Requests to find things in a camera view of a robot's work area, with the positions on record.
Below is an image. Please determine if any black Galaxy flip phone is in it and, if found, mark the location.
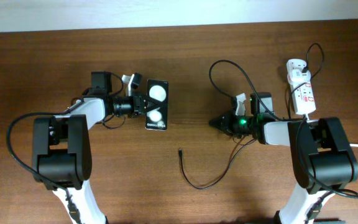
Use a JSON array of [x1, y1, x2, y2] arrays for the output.
[[145, 79, 169, 131]]

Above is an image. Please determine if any black USB charging cable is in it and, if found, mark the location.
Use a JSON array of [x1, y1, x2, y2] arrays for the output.
[[178, 42, 325, 190]]

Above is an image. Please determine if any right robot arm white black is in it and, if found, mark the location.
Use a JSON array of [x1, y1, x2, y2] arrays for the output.
[[209, 92, 358, 223]]

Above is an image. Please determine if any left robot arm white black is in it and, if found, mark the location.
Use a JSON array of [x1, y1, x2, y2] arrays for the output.
[[32, 72, 168, 223]]

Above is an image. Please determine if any white USB charger adapter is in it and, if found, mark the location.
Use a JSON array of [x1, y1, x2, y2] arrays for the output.
[[286, 58, 311, 85]]

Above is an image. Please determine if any white power strip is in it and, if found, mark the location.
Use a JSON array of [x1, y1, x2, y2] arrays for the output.
[[288, 78, 316, 115]]

